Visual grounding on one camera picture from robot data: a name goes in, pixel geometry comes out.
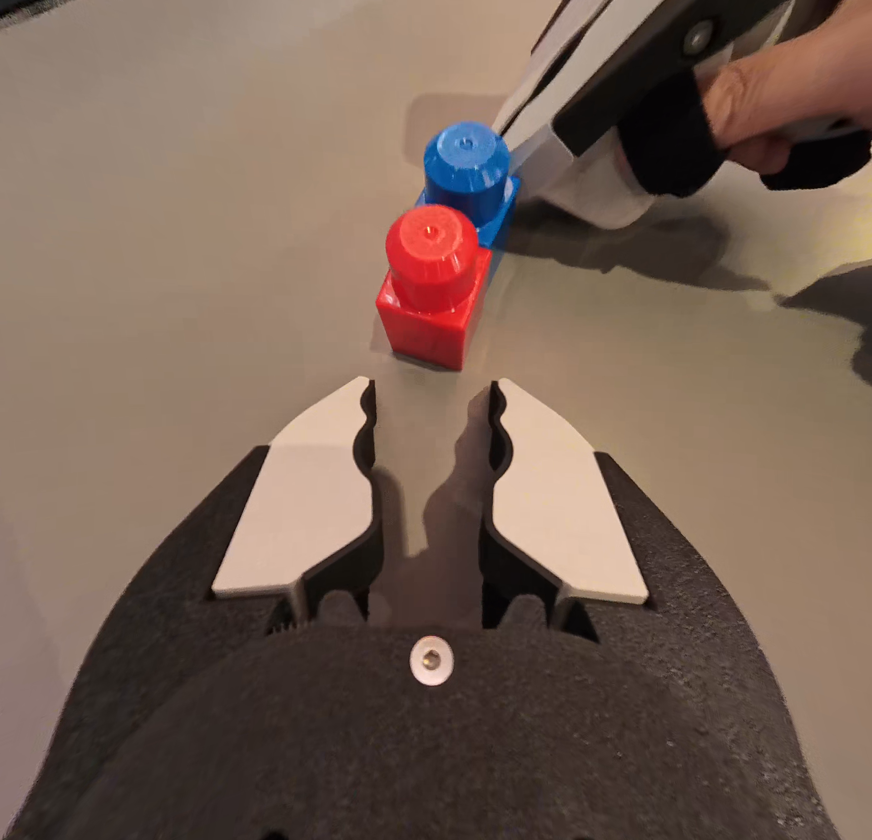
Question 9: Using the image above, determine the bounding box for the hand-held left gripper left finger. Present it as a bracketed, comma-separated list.
[212, 377, 380, 600]

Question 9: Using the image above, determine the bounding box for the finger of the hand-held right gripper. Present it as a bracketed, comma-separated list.
[492, 0, 632, 135]
[505, 0, 699, 200]

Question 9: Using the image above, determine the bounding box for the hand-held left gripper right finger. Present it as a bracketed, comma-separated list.
[481, 377, 651, 606]

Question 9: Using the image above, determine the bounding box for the blue mega block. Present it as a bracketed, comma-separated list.
[416, 121, 524, 253]

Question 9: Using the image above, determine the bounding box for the red mega block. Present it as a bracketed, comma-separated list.
[375, 208, 493, 372]

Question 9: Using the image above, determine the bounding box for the person's right hand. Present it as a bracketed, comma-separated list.
[701, 0, 872, 176]

